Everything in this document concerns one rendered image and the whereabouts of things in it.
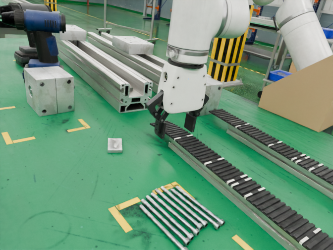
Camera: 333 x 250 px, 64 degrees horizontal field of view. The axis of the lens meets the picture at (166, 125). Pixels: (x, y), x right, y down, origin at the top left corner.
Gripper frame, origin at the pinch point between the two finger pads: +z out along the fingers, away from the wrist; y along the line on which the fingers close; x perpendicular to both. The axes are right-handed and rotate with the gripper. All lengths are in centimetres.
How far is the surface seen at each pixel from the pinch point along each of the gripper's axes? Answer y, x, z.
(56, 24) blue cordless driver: -14.2, 45.4, -14.9
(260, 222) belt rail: -2.0, -27.2, 3.1
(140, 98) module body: 1.5, 19.0, 0.1
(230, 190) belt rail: -2.0, -20.2, 2.0
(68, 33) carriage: -2, 76, -7
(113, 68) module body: 2.2, 39.6, -2.7
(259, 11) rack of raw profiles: 686, 525, -13
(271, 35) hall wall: 729, 490, 48
